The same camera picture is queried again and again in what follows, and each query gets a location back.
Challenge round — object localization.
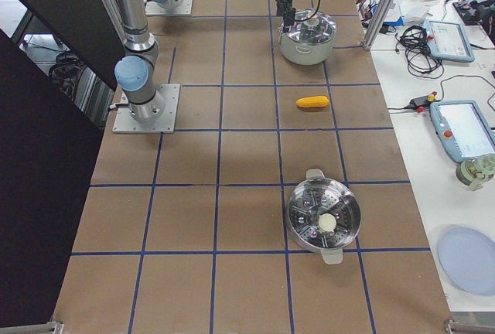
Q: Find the white steamed bun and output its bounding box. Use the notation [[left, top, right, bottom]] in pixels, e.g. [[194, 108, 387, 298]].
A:
[[318, 213, 337, 233]]

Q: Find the aluminium frame post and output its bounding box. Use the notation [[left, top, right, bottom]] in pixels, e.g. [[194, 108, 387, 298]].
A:
[[362, 0, 394, 50]]

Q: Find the black power adapter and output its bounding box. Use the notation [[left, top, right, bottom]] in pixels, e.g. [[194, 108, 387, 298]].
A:
[[407, 95, 431, 110]]

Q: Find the black side panel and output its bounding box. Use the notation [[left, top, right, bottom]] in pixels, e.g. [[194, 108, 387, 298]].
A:
[[1, 0, 125, 327]]

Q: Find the far blue teach pendant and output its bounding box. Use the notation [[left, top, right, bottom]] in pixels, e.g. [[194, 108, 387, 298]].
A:
[[422, 19, 475, 63]]

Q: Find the stainless steel steamer pot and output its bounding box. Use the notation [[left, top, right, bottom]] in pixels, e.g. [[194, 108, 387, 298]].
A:
[[285, 169, 361, 265]]

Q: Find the grey green cooking pot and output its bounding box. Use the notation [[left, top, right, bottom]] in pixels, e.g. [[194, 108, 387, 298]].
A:
[[278, 25, 335, 66]]

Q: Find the yellow corn cob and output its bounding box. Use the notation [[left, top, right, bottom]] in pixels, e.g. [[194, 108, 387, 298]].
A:
[[296, 95, 329, 108]]

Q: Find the blue teach pendant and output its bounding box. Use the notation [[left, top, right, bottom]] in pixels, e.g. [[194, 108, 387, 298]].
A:
[[422, 19, 475, 63], [429, 100, 494, 163]]

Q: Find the aluminium corner bracket right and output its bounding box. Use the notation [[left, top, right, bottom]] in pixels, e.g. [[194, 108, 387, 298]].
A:
[[444, 320, 495, 334]]

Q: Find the green glass jar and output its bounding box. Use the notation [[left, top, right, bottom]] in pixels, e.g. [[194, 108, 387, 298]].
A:
[[456, 154, 494, 191]]

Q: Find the tangled black cable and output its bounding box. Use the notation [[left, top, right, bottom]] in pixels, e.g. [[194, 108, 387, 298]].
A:
[[394, 24, 444, 78]]

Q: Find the near blue teach pendant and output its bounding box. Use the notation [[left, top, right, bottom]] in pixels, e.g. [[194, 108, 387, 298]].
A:
[[429, 100, 494, 163]]

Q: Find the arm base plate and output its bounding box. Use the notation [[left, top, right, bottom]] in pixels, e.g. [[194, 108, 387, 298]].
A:
[[112, 84, 181, 134], [145, 0, 193, 17]]

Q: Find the aluminium corner bracket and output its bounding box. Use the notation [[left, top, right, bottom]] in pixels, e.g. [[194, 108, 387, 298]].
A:
[[444, 320, 495, 334], [0, 322, 65, 334]]

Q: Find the light blue plate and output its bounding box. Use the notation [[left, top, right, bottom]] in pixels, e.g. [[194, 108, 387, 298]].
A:
[[438, 227, 494, 296]]

